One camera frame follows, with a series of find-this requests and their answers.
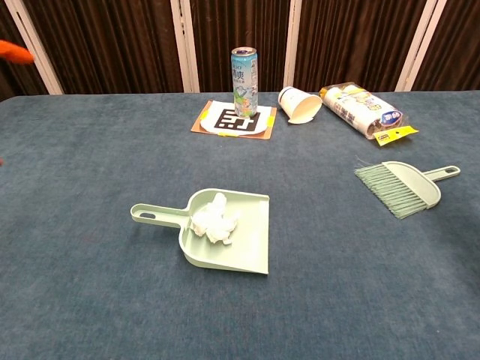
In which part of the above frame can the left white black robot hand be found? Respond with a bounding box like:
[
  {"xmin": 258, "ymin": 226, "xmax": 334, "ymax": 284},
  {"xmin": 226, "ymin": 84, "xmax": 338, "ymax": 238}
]
[{"xmin": 0, "ymin": 39, "xmax": 35, "ymax": 65}]

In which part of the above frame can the white paper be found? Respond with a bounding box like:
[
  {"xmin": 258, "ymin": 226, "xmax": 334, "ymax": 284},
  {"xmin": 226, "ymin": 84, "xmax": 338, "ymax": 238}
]
[{"xmin": 190, "ymin": 192, "xmax": 242, "ymax": 246}]

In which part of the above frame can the mint green plastic dustpan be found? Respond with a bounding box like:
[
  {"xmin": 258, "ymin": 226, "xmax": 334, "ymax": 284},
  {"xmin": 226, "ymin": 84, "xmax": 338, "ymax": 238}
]
[{"xmin": 130, "ymin": 187, "xmax": 271, "ymax": 275}]

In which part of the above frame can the mint green hand broom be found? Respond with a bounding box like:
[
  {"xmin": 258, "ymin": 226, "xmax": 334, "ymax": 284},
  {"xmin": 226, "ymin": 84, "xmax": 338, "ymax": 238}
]
[{"xmin": 354, "ymin": 155, "xmax": 461, "ymax": 221}]

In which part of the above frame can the cardboard board with black marker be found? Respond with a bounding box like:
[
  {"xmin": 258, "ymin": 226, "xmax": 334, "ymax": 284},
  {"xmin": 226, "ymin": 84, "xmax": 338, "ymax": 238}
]
[{"xmin": 190, "ymin": 99, "xmax": 278, "ymax": 141}]

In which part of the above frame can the tall light blue drink can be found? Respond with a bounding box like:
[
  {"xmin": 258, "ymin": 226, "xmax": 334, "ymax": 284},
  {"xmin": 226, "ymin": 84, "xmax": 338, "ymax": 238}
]
[{"xmin": 230, "ymin": 46, "xmax": 260, "ymax": 119}]

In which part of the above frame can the blue felt table mat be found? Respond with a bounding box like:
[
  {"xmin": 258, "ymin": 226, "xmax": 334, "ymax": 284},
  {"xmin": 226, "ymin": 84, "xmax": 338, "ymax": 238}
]
[{"xmin": 0, "ymin": 89, "xmax": 480, "ymax": 360}]

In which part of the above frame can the white paper cup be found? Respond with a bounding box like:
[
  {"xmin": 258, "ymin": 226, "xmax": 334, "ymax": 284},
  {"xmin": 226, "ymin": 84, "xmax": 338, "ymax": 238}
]
[{"xmin": 277, "ymin": 85, "xmax": 323, "ymax": 125}]

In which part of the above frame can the clear package with yellow header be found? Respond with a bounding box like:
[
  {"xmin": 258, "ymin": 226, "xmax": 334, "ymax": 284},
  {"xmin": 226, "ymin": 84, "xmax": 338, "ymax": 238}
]
[{"xmin": 318, "ymin": 82, "xmax": 420, "ymax": 148}]

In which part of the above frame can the white partition frame post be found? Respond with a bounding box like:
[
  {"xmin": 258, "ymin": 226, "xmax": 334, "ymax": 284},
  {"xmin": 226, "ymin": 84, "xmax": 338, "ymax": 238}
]
[
  {"xmin": 5, "ymin": 0, "xmax": 65, "ymax": 95},
  {"xmin": 170, "ymin": 0, "xmax": 200, "ymax": 93},
  {"xmin": 395, "ymin": 0, "xmax": 447, "ymax": 92},
  {"xmin": 283, "ymin": 0, "xmax": 303, "ymax": 91}
]

